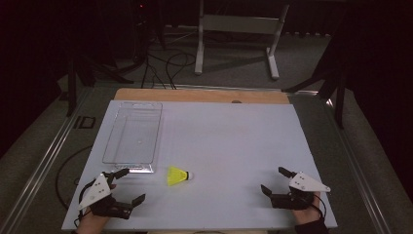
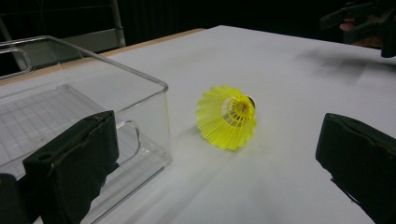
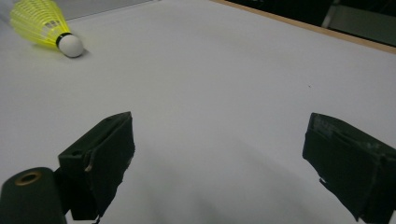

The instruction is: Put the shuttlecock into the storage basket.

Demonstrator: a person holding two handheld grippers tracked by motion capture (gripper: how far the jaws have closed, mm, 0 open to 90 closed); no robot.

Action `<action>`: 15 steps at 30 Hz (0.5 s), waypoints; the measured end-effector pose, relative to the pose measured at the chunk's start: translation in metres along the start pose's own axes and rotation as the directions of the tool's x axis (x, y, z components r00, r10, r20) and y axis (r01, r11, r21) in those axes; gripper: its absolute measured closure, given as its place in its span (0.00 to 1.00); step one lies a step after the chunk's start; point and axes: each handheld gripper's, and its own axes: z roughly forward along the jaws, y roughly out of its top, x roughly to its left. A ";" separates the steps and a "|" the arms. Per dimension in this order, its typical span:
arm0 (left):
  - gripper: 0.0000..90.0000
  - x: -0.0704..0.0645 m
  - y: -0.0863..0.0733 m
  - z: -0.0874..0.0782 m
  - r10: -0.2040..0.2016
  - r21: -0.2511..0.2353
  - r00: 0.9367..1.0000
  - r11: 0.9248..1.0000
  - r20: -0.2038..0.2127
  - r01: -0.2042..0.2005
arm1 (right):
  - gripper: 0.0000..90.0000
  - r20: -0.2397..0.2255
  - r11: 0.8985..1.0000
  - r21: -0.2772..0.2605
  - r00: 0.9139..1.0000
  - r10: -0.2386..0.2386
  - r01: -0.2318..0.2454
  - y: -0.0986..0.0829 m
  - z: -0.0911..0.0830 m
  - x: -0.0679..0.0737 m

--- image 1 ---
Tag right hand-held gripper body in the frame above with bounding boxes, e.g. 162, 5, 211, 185
270, 171, 332, 211

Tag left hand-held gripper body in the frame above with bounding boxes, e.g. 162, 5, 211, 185
77, 173, 134, 220

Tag clear plastic box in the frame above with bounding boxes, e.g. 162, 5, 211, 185
101, 100, 164, 175

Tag yellow shuttlecock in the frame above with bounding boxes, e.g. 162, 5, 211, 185
167, 165, 195, 187

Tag person's right hand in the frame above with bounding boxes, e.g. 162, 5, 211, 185
291, 191, 322, 226

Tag person's left hand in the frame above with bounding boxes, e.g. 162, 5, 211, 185
76, 212, 111, 234

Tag white board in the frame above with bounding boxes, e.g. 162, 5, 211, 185
60, 99, 338, 232

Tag black tripod stand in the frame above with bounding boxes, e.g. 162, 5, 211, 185
282, 28, 348, 130
65, 45, 134, 118

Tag dark equipment rack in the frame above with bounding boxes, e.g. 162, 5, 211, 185
129, 0, 168, 64

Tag white metal stand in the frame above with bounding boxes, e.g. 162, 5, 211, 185
194, 0, 290, 81

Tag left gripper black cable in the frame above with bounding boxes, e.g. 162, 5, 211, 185
73, 177, 99, 226

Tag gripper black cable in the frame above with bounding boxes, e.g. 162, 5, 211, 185
73, 177, 99, 226
312, 192, 328, 219

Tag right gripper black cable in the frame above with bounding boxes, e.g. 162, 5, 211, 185
312, 192, 328, 219

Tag black floor cable loop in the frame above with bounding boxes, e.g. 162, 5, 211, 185
55, 144, 94, 211

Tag metal floor rail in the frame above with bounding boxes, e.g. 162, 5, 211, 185
0, 87, 95, 234
323, 97, 393, 234

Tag black floor cables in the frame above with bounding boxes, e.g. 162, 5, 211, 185
140, 50, 198, 91

